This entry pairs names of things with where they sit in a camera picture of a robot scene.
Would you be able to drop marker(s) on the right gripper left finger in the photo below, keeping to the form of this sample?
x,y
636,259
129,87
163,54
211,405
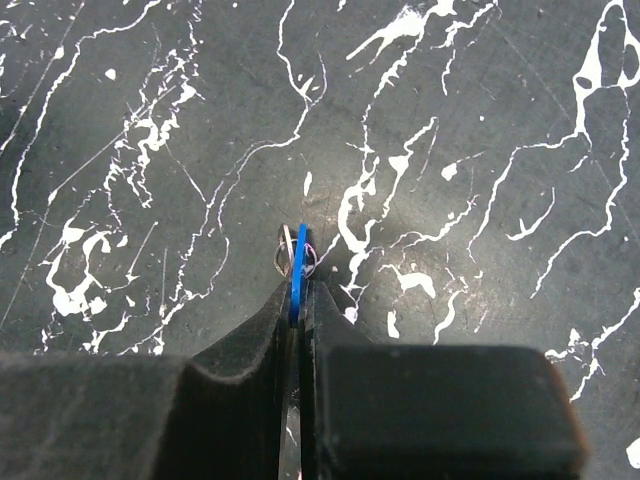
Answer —
x,y
213,415

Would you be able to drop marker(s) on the blue key tag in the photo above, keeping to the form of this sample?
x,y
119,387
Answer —
x,y
298,276

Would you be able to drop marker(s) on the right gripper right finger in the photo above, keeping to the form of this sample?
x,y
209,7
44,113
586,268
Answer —
x,y
413,411

